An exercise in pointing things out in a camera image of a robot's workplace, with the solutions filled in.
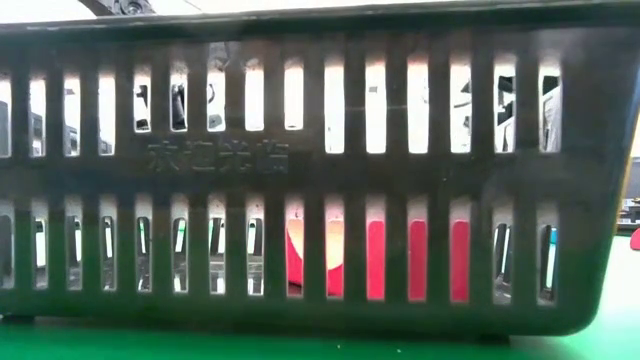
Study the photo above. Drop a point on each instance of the computer monitor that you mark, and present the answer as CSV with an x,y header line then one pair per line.
x,y
635,177

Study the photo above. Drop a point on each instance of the red rectangular block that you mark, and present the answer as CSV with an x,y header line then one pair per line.
x,y
417,260

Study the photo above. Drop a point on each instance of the black table frame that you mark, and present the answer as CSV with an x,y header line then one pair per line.
x,y
630,227

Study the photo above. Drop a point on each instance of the dark slotted plastic basket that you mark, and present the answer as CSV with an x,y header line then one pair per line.
x,y
320,172

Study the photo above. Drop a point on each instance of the red arch block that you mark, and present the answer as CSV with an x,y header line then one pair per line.
x,y
295,270

